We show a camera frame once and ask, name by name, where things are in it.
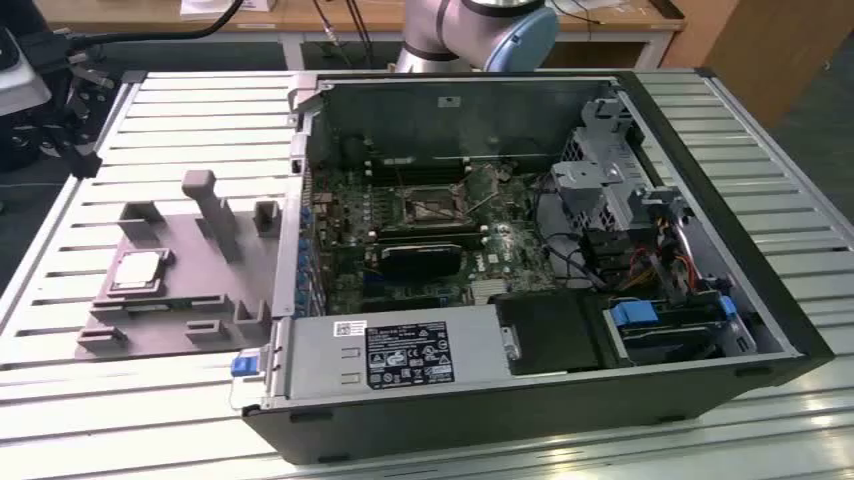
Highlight green motherboard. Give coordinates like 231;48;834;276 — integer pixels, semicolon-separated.
303;159;575;317

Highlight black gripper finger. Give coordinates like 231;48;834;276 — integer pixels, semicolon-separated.
36;84;76;157
63;63;104;180

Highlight coloured power wires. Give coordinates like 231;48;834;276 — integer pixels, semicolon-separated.
626;214;701;297

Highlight blue disk carrier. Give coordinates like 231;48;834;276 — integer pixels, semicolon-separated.
607;293;735;332

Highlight green RAM stick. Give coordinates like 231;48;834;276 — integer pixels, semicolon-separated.
124;297;226;314

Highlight black wire bundle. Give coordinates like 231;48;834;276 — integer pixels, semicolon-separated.
537;189;613;292

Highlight wooden cabinet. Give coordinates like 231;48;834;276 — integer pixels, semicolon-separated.
659;0;854;129

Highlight white box on desk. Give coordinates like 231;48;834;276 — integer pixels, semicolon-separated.
178;0;279;21

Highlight silver square CPU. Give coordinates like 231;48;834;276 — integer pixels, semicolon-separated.
110;249;168;291

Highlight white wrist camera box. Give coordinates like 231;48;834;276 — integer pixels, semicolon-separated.
0;47;54;117

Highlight grey power supply unit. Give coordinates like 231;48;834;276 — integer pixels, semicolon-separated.
260;313;521;407

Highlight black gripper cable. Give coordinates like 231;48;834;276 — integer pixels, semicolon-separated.
63;0;247;49

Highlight black RAM slot bank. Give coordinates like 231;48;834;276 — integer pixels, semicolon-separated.
367;155;470;185
374;225;487;248

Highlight wooden desk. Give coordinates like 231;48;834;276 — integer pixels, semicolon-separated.
39;0;689;70

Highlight black graphics card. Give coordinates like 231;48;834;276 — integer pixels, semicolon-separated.
378;242;463;279

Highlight CPU socket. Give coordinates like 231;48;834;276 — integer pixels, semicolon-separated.
398;185;470;227

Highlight silver metal drive cage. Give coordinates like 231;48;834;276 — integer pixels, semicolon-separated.
549;97;670;232

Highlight grey parts rack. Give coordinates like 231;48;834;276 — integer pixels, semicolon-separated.
75;169;287;360

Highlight small silver chipset heatsink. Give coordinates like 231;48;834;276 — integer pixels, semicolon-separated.
469;278;510;302

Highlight blue case latch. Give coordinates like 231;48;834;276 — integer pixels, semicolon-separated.
228;351;263;379

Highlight black open PC case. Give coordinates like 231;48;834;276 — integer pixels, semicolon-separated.
240;69;837;465

